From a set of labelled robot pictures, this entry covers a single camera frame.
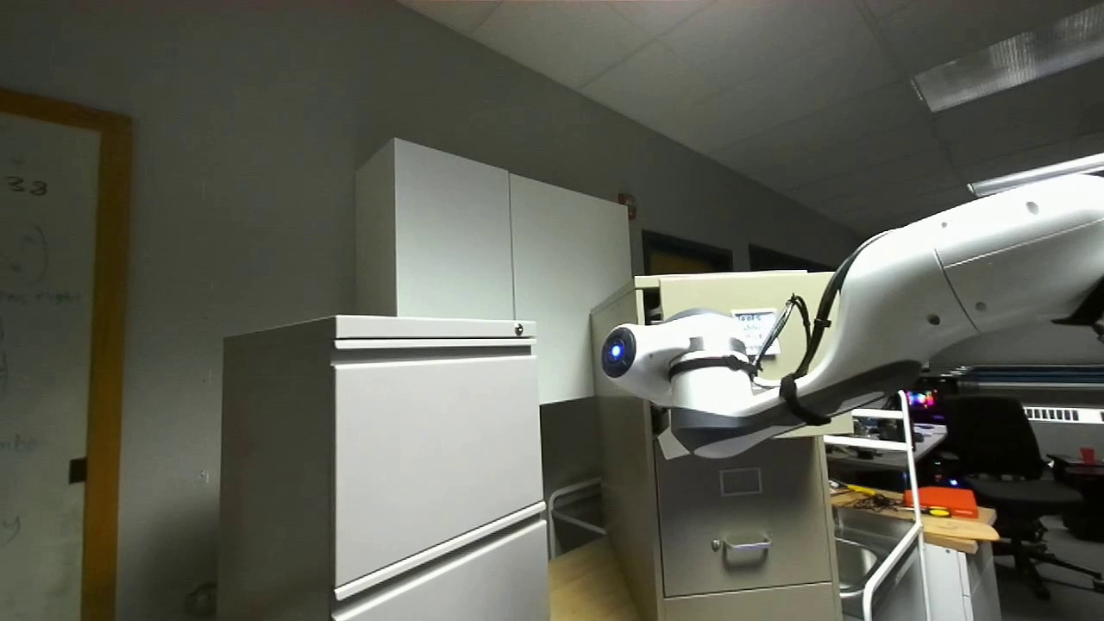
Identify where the beige vertical file cabinet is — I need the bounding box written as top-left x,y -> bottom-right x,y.
592,269 -> 842,621

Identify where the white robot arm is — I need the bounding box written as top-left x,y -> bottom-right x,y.
598,175 -> 1104,434

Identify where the grey lateral file cabinet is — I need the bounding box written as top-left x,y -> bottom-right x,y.
216,313 -> 548,621

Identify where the black office chair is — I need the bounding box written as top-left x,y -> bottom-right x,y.
945,394 -> 1104,599

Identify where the wood framed whiteboard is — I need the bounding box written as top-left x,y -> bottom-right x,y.
0,85 -> 131,621

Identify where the ceiling fluorescent light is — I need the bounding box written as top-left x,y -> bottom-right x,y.
912,5 -> 1104,114

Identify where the tall white wall cabinet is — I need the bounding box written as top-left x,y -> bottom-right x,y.
353,138 -> 631,405

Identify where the white wire rack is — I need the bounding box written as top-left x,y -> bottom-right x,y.
823,394 -> 922,621

